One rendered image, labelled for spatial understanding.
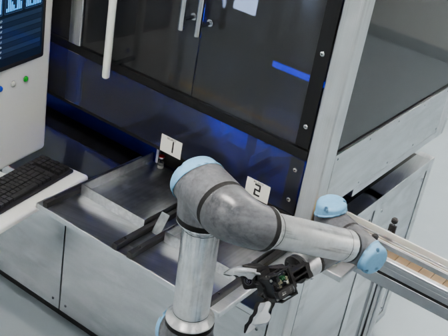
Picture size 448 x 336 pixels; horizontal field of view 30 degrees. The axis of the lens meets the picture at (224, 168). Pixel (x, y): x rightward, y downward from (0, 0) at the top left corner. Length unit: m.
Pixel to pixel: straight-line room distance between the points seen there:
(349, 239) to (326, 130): 0.53
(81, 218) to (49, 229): 0.75
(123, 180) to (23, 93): 0.44
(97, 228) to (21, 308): 1.14
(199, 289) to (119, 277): 1.23
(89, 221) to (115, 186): 0.22
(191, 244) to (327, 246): 0.29
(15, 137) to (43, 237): 0.57
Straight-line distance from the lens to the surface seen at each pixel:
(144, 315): 3.08
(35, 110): 2.92
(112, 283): 3.12
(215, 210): 1.66
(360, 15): 2.20
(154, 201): 2.64
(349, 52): 2.23
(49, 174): 2.84
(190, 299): 1.89
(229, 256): 2.45
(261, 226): 1.66
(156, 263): 2.38
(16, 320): 3.52
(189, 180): 1.73
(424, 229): 4.64
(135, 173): 2.79
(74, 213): 2.55
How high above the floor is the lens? 2.27
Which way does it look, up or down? 29 degrees down
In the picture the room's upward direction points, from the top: 10 degrees clockwise
